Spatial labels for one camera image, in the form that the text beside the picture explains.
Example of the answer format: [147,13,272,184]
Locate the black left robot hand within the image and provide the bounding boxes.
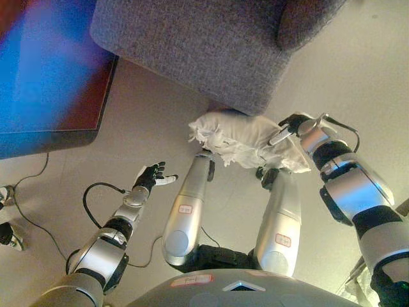
[134,161,179,190]

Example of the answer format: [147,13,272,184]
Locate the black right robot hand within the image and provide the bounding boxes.
[268,111,316,147]

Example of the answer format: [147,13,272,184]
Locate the white fringed pillow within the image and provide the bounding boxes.
[187,110,313,174]

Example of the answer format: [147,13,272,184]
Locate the silver left robot leg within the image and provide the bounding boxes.
[162,152,215,267]

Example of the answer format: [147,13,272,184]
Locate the silver robot leg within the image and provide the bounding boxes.
[162,152,215,267]
[254,168,303,278]

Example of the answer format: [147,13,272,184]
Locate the black right robot foot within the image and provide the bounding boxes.
[255,166,279,190]

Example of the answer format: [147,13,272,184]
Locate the silver right robot leg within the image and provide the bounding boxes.
[254,168,303,278]

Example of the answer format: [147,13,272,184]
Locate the grey fabric armchair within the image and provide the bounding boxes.
[89,0,349,116]

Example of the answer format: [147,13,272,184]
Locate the grey robot torso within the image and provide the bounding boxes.
[126,244,362,307]

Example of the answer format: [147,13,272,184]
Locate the black white shoe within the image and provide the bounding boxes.
[0,222,27,253]
[0,185,17,210]

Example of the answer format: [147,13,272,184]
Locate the brown wooden desk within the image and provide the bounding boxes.
[0,0,120,159]

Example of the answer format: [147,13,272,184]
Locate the beige quilted bed cover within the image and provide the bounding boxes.
[335,260,383,301]

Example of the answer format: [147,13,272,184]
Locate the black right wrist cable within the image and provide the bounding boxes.
[322,114,360,154]

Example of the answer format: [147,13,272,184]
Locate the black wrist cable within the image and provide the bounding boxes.
[322,114,360,154]
[82,182,135,230]

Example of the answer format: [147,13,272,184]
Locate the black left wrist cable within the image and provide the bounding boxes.
[82,182,135,230]

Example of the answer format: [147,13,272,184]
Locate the thin black floor cable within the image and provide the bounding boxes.
[12,152,164,268]

